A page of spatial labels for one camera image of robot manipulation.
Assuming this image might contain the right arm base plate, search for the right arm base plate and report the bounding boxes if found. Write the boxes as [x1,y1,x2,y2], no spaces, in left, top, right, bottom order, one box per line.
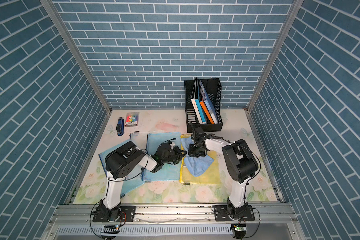
[211,205,255,222]

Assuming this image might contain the aluminium corner post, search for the aluminium corner post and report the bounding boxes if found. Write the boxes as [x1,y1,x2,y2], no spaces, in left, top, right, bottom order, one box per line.
[247,0,304,114]
[40,0,112,114]

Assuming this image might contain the aluminium front rail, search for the aluminium front rail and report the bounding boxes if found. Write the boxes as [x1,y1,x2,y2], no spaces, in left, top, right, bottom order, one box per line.
[49,203,298,234]

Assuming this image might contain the blue document bag far left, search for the blue document bag far left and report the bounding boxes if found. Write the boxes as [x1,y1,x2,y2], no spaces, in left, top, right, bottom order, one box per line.
[99,140,147,197]

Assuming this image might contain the orange book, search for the orange book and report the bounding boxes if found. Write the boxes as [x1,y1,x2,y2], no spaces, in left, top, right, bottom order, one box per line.
[200,101,215,124]

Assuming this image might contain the light blue mesh document bag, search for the light blue mesh document bag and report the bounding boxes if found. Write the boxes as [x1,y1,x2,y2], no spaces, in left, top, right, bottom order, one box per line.
[142,132,181,183]

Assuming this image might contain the aluminium corner post left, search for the aluminium corner post left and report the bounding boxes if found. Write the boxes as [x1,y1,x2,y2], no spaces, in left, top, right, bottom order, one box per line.
[40,0,112,114]

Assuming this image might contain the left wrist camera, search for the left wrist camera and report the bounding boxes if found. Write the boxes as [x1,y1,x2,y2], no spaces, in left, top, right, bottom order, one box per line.
[161,138,179,152]

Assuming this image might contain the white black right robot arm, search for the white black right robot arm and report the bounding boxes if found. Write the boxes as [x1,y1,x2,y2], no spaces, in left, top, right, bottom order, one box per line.
[189,135,261,211]

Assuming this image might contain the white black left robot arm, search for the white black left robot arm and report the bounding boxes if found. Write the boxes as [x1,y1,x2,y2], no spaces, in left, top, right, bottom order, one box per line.
[100,140,187,212]

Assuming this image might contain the clear mesh document bag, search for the clear mesh document bag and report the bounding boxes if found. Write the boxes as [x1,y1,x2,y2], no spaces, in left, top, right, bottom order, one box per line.
[130,131,149,149]

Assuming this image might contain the blue folder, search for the blue folder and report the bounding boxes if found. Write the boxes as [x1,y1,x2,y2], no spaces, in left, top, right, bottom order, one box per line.
[199,80,219,124]

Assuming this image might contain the yellow mesh document bag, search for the yellow mesh document bag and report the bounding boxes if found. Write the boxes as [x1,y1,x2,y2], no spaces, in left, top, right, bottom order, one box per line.
[179,151,221,185]

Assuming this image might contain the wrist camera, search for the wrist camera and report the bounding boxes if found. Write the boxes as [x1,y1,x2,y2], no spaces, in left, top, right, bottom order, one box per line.
[189,122,215,146]
[161,138,179,152]

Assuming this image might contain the colourful marker pack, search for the colourful marker pack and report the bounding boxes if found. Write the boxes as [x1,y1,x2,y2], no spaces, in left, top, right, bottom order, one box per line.
[125,112,140,127]

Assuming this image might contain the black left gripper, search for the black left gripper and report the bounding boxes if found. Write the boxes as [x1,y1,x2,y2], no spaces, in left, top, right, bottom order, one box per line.
[160,147,189,166]

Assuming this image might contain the blue microfiber cloth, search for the blue microfiber cloth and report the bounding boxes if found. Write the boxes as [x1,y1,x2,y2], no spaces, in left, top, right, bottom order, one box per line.
[181,137,214,177]

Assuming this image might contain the aluminium corner post right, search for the aluminium corner post right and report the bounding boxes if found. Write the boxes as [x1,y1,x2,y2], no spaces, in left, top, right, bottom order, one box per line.
[247,0,304,114]

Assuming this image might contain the teal book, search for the teal book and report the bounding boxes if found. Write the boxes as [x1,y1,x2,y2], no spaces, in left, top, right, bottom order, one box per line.
[195,99,207,124]

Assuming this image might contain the blue stapler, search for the blue stapler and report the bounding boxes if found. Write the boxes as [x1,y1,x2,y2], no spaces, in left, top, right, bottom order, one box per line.
[116,117,125,136]

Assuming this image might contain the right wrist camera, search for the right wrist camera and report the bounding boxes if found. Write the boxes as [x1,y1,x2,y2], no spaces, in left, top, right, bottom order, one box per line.
[189,122,215,146]

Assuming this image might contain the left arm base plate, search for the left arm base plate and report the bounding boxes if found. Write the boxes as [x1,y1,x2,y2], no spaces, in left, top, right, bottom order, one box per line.
[91,206,136,224]

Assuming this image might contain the black mesh file holder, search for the black mesh file holder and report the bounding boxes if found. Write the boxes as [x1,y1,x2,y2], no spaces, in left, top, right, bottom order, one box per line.
[184,79,223,133]

